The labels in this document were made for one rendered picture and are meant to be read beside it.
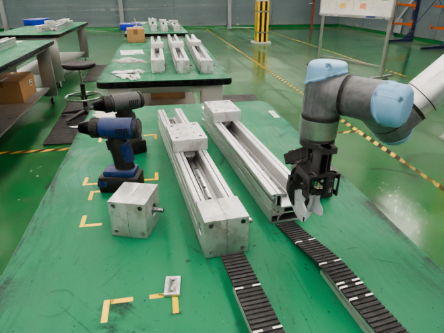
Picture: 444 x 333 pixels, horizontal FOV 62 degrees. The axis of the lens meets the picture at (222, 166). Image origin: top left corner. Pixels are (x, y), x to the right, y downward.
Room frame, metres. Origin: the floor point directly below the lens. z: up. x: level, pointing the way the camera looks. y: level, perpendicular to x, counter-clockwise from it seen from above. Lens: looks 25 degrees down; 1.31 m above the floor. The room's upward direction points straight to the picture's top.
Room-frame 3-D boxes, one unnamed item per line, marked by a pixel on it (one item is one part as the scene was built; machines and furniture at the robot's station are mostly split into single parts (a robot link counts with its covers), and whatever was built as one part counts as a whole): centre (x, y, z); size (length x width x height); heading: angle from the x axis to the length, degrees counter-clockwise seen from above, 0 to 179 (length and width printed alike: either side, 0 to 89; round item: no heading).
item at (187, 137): (1.14, 0.12, 0.87); 0.16 x 0.11 x 0.07; 15
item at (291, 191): (0.72, -0.17, 0.92); 0.05 x 0.02 x 0.09; 105
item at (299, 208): (0.70, -0.18, 0.88); 0.06 x 0.03 x 0.09; 15
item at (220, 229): (0.71, -0.01, 0.83); 0.12 x 0.09 x 0.10; 105
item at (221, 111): (1.43, 0.00, 0.87); 0.16 x 0.11 x 0.07; 15
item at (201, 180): (1.14, 0.12, 0.82); 0.80 x 0.10 x 0.09; 15
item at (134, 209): (0.78, 0.20, 0.83); 0.11 x 0.10 x 0.10; 81
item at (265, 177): (1.19, -0.07, 0.82); 0.80 x 0.10 x 0.09; 15
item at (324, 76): (0.71, -0.20, 1.14); 0.09 x 0.08 x 0.11; 47
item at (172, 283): (0.56, 0.10, 0.78); 0.05 x 0.03 x 0.01; 3
